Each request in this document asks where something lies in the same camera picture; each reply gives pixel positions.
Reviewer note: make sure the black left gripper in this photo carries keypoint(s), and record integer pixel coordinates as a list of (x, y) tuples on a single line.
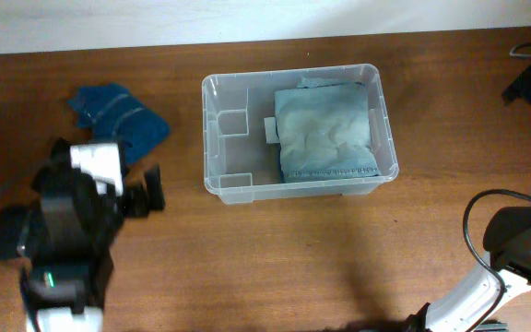
[(135, 194)]

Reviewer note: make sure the teal blue garment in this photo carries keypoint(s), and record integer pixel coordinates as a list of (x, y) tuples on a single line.
[(111, 112)]

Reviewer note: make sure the dark blue jeans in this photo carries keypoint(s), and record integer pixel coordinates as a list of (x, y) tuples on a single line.
[(310, 173)]

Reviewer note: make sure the light blue jeans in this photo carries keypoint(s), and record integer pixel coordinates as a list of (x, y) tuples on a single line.
[(323, 122)]

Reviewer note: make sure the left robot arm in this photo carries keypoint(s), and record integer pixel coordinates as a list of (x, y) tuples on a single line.
[(66, 293)]

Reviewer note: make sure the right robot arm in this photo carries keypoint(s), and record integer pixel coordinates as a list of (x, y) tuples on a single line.
[(501, 274)]

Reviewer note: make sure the clear plastic storage bin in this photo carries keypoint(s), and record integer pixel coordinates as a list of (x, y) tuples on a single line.
[(240, 167)]

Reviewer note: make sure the white label in bin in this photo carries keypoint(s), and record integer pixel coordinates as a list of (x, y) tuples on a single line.
[(271, 135)]

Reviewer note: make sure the dark navy folded garment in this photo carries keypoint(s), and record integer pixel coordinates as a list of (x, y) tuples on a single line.
[(16, 226)]

